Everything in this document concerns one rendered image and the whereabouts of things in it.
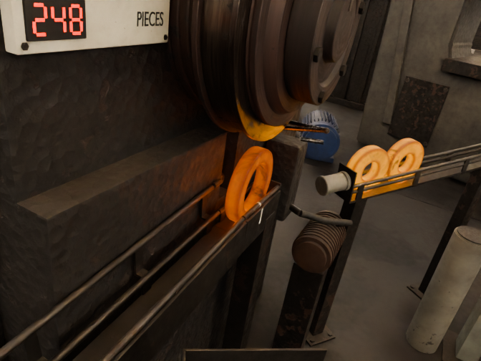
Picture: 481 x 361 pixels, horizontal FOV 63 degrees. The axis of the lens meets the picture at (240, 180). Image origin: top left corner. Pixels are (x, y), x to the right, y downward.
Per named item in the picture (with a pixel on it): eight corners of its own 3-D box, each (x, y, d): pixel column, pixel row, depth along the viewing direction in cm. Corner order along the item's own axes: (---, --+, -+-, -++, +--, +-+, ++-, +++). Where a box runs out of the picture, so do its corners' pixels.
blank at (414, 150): (386, 140, 122) (395, 145, 119) (421, 134, 128) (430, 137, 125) (376, 183, 129) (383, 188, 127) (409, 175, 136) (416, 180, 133)
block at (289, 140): (250, 210, 117) (263, 136, 106) (261, 200, 124) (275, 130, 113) (283, 223, 113) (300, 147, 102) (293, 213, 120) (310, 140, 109)
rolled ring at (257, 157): (279, 140, 93) (266, 135, 94) (244, 163, 78) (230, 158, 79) (265, 205, 101) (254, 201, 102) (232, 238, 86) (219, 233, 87)
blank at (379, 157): (348, 148, 115) (356, 152, 113) (387, 140, 122) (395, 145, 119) (339, 193, 123) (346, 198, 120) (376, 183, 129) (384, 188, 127)
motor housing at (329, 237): (263, 354, 139) (293, 230, 115) (285, 315, 157) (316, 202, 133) (296, 372, 135) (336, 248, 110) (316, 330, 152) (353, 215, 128)
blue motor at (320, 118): (294, 162, 298) (304, 119, 283) (295, 137, 349) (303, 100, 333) (334, 170, 296) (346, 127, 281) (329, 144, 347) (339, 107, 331)
